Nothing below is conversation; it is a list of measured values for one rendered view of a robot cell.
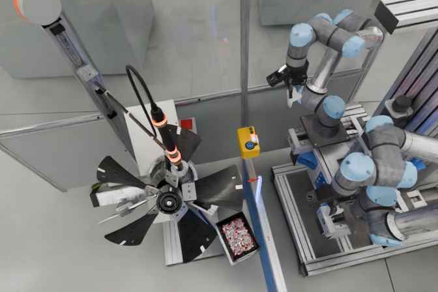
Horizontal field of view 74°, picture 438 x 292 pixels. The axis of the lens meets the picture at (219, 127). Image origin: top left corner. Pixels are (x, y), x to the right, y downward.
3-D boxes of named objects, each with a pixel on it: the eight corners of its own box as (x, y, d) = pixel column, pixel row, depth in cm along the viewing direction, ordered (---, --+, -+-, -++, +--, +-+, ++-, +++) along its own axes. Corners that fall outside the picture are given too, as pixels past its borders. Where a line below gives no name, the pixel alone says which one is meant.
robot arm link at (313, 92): (313, 116, 160) (367, 20, 126) (291, 102, 166) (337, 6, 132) (322, 110, 168) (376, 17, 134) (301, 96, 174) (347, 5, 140)
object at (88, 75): (82, 81, 141) (73, 69, 134) (94, 73, 143) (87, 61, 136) (93, 92, 137) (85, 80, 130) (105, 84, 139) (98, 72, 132)
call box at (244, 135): (236, 137, 179) (236, 128, 170) (252, 135, 180) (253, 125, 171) (242, 160, 171) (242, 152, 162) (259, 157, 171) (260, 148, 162)
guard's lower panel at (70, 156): (60, 187, 269) (-11, 137, 193) (330, 136, 280) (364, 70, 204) (60, 190, 267) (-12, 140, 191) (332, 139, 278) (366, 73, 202)
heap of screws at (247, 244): (219, 228, 165) (218, 226, 162) (241, 217, 168) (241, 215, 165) (234, 261, 155) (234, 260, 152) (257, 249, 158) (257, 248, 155)
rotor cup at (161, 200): (150, 185, 143) (146, 199, 131) (176, 172, 142) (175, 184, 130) (165, 208, 147) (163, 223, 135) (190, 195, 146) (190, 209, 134)
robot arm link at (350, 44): (382, 53, 136) (347, 66, 102) (361, 42, 141) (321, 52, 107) (398, 29, 130) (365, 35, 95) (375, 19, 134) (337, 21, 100)
